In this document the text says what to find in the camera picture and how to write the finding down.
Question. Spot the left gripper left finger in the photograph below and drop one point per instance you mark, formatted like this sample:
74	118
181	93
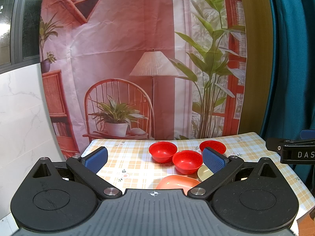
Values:
85	171

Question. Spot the green plate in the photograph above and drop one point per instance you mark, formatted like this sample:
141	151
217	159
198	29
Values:
203	173

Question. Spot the teal curtain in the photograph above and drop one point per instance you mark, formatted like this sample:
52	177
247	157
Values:
290	106

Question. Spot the red bowl middle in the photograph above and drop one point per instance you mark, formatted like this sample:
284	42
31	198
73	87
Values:
187	162

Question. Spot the red bowl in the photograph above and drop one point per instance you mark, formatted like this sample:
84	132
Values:
162	151
187	162
215	145

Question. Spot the orange plate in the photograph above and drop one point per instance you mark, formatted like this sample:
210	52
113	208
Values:
178	182

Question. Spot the white marble panel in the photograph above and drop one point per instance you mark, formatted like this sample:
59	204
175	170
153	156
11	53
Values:
26	131

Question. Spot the printed room backdrop cloth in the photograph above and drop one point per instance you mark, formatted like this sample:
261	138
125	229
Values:
142	69

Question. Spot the checkered tablecloth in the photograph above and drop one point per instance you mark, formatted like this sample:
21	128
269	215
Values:
130	165

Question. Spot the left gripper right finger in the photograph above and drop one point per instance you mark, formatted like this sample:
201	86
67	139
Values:
224	169

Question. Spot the red bowl left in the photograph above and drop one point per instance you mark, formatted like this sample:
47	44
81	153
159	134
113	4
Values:
162	151

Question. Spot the red bowl right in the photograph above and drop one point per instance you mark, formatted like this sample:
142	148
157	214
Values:
215	145

